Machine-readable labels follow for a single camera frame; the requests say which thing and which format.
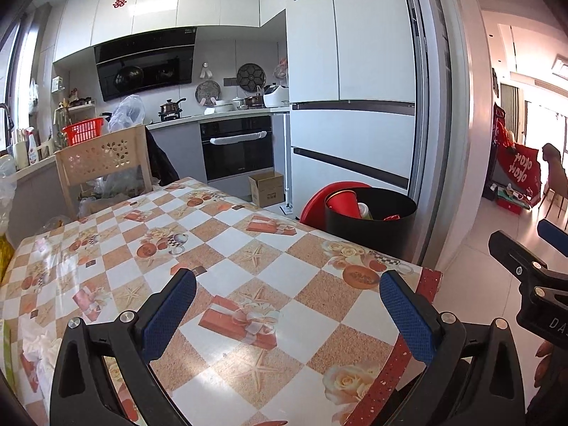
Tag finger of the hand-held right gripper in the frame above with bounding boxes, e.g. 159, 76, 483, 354
488, 230, 568, 294
537, 219, 568, 246

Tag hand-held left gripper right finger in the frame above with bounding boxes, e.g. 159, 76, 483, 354
378, 269, 527, 426

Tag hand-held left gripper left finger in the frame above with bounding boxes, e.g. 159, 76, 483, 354
50, 268, 198, 426

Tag black trash bin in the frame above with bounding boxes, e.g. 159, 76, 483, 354
324, 187, 418, 262

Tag red paper cup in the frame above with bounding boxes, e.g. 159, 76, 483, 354
326, 191, 362, 219

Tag person's right hand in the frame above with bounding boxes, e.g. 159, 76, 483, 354
531, 340, 556, 392

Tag red gift box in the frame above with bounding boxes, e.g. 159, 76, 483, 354
495, 184, 533, 214

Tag red hanging banner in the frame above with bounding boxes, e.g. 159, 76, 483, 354
490, 102, 544, 207

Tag dark upholstered chair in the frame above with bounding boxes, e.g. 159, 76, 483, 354
540, 143, 568, 214

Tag checkered printed tablecloth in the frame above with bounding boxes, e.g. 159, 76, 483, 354
0, 176, 444, 426

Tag red plastic chair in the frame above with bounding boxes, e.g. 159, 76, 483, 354
300, 182, 372, 227

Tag plastic bags on chair seat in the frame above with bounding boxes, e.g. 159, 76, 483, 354
77, 171, 154, 218

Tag brown cardboard box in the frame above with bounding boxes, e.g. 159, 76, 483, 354
248, 171, 285, 208

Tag grey kitchen counter cabinet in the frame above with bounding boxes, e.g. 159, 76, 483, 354
13, 106, 291, 214

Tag green tissue box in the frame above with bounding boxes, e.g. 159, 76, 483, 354
0, 317, 18, 395

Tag black built-in oven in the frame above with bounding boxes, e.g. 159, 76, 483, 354
199, 115, 274, 182

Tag gold foil bag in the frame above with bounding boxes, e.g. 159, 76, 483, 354
0, 233, 16, 285

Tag beige plastic chair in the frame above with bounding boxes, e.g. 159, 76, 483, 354
54, 124, 154, 220

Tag white upright pole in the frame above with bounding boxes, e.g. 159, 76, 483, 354
277, 113, 296, 217

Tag red plastic basket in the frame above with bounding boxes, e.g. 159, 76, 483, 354
61, 118, 105, 147

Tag large clear plastic bag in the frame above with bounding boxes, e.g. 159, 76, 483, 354
0, 155, 18, 240

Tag crumpled clear plastic bag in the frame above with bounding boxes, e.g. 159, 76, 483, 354
108, 94, 146, 134

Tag dark cooking pot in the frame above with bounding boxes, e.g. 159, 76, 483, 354
159, 98, 187, 120

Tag white spray bottle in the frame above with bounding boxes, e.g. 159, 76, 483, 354
26, 126, 40, 165

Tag round grey steamer plate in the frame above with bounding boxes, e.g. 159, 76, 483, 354
195, 80, 221, 107

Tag white spice rack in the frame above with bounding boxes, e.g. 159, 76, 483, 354
53, 93, 97, 143

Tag white rice cooker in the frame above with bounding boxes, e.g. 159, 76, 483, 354
263, 82, 291, 108

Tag black range hood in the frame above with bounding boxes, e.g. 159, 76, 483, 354
94, 27, 197, 103

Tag white refrigerator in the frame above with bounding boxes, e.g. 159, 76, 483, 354
284, 0, 420, 196

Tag black kitchen faucet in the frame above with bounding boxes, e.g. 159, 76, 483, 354
0, 103, 15, 147

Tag grey sliding door frame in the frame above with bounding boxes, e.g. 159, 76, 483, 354
399, 0, 484, 276

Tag round dark wall tray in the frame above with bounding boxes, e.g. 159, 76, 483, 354
236, 63, 263, 91

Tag white wall cabinets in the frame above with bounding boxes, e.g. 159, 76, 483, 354
52, 0, 287, 64

